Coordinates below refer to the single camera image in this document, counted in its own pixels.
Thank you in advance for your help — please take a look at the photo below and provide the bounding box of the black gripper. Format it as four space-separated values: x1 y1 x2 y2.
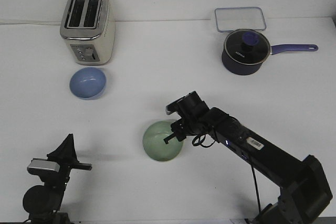
164 97 209 144
47 134 92 182

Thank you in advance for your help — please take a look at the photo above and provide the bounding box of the green bowl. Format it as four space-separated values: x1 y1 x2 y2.
142 120 183 162

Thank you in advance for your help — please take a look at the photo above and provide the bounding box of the blue bowl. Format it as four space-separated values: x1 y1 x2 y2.
69 67 107 100

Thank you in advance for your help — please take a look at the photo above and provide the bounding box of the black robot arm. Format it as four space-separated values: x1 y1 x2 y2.
23 133 92 223
164 91 333 223

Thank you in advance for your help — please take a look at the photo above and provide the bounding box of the dark blue saucepan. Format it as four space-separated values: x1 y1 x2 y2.
222 44 319 76

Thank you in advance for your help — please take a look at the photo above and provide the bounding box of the glass pot lid blue knob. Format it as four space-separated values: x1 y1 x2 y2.
224 29 271 54

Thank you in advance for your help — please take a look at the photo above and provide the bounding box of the silver two-slot toaster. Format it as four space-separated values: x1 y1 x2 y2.
60 0 116 66

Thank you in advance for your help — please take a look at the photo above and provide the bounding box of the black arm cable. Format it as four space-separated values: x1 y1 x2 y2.
191 132 263 214

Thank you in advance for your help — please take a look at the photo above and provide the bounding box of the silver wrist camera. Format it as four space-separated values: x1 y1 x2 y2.
165 91 200 115
27 158 60 174

